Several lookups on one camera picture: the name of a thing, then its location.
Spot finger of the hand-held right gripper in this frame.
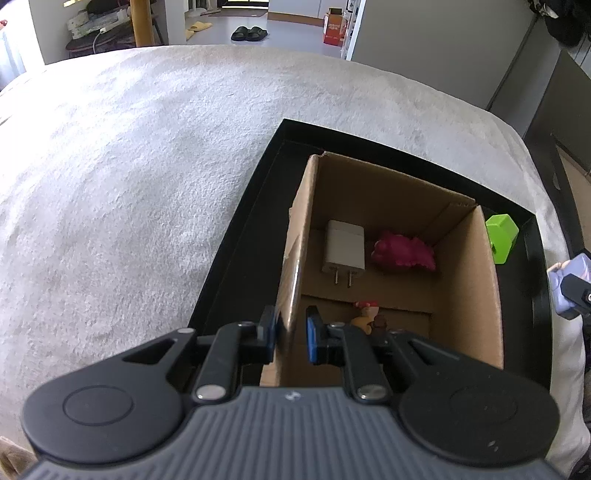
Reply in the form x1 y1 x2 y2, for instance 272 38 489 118
561 274 591 316

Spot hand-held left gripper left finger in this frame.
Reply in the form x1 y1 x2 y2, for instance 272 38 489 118
121 304 284 405

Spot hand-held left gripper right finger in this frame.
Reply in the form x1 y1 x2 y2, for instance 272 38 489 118
305 304 466 404

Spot lavender plastic block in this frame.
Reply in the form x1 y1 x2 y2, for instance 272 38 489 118
547 253 591 320

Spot small red-hat toy figure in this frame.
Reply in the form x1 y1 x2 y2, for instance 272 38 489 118
351 299 382 336

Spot black tray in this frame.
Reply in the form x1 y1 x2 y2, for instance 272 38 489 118
189 118 553 394

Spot white plug charger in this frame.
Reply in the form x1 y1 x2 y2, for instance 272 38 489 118
320 220 367 287

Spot brown cardboard box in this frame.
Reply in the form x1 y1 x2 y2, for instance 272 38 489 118
259 151 505 389

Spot pink bear toy figure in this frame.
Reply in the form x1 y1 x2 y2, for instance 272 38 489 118
371 230 437 273

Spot green plastic block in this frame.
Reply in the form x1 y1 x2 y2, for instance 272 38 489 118
484 213 520 265

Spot grey leaning board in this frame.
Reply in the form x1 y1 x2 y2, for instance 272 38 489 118
523 48 591 186

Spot black hanging jackets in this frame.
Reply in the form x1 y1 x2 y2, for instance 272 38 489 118
535 0 591 47

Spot red and white carton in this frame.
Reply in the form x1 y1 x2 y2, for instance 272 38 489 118
322 6 350 46

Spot brown doormat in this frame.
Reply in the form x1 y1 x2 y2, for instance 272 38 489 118
207 8 269 20

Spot white kitchen cabinet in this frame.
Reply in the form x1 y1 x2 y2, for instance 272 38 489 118
267 0 334 22

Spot round yellow table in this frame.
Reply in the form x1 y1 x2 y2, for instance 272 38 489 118
129 0 153 47

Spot white power strip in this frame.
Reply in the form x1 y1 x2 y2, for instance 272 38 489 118
68 8 129 34

